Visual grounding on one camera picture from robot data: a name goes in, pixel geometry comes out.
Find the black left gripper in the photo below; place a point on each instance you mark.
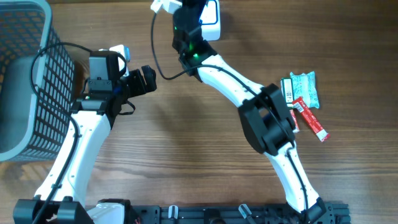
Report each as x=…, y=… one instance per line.
x=140, y=86

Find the green white gum box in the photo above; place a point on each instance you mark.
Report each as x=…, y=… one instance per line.
x=287, y=91

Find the orange red small box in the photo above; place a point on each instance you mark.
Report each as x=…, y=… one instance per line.
x=296, y=129

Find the light blue wet wipes pack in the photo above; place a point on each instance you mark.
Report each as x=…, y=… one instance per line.
x=304, y=86

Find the red stick packet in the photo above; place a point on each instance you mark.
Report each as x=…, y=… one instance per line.
x=310, y=119

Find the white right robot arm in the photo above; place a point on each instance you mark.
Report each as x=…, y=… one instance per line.
x=265, y=118

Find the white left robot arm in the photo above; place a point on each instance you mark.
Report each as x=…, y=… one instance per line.
x=61, y=197

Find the white barcode scanner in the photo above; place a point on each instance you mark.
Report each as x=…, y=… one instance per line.
x=211, y=21

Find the dark grey plastic basket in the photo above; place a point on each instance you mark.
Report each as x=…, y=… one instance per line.
x=35, y=71

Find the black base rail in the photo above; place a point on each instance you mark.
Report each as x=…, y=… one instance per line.
x=267, y=214

